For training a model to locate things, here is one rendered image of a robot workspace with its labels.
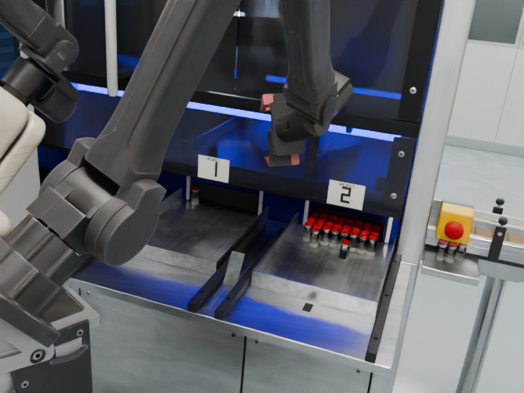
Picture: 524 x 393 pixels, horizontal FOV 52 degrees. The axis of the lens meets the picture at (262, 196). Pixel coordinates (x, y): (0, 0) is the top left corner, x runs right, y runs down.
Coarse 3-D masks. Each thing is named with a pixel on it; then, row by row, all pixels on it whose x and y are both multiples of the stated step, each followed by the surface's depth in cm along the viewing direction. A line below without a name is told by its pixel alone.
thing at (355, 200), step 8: (336, 184) 127; (344, 184) 127; (352, 184) 126; (328, 192) 128; (336, 192) 128; (344, 192) 127; (352, 192) 126; (360, 192) 126; (328, 200) 129; (336, 200) 129; (352, 200) 127; (360, 200) 127; (360, 208) 127
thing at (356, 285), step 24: (288, 240) 134; (264, 264) 119; (288, 264) 122; (312, 264) 123; (336, 264) 124; (360, 264) 125; (384, 264) 126; (264, 288) 112; (288, 288) 111; (312, 288) 109; (336, 288) 115; (360, 288) 116; (360, 312) 107
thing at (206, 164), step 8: (200, 160) 137; (208, 160) 137; (216, 160) 136; (224, 160) 135; (200, 168) 138; (208, 168) 137; (224, 168) 136; (200, 176) 139; (208, 176) 138; (224, 176) 137
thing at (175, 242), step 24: (168, 216) 141; (192, 216) 142; (216, 216) 144; (240, 216) 145; (264, 216) 143; (168, 240) 129; (192, 240) 130; (216, 240) 131; (240, 240) 127; (192, 264) 117; (216, 264) 115
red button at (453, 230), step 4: (448, 224) 119; (452, 224) 118; (456, 224) 118; (460, 224) 118; (444, 228) 119; (448, 228) 118; (452, 228) 118; (456, 228) 118; (460, 228) 118; (444, 232) 119; (448, 232) 118; (452, 232) 118; (456, 232) 118; (460, 232) 118; (448, 236) 119; (452, 236) 118; (456, 236) 118; (460, 236) 118
